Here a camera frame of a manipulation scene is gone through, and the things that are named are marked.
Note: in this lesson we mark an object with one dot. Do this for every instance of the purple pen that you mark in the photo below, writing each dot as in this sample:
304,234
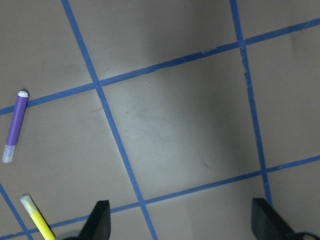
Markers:
15,126

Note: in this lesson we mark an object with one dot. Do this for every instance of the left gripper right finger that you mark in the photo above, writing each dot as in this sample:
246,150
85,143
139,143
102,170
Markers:
267,224

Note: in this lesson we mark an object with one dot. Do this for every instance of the yellow pen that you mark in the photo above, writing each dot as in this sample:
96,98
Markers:
37,218

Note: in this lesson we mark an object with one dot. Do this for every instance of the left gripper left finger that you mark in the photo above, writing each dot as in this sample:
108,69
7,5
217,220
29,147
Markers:
98,224

